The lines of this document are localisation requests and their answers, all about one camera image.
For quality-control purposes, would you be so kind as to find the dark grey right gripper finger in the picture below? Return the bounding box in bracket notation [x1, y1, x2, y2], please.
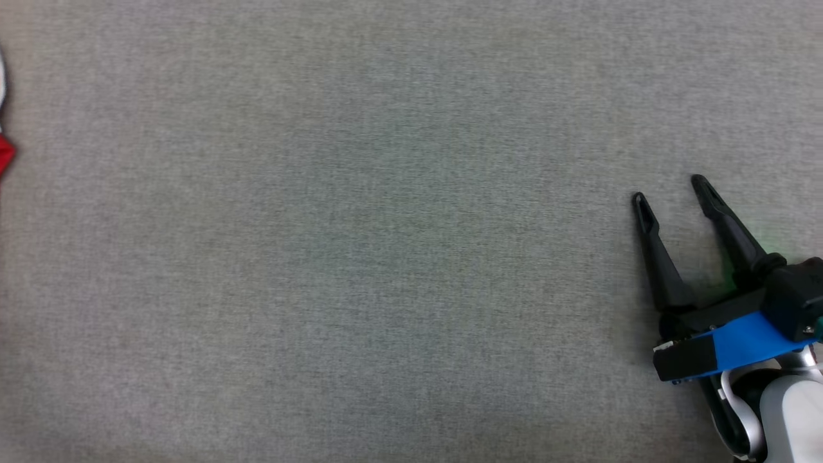
[631, 191, 696, 314]
[690, 174, 788, 288]

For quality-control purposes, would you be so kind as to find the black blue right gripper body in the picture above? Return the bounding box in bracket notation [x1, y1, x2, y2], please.
[652, 288, 823, 386]

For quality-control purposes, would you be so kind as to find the red jersey garment white trim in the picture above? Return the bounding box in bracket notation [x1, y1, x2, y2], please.
[0, 45, 17, 182]

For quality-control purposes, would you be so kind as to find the grey fabric sofa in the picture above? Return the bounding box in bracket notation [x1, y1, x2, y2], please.
[0, 0, 823, 463]

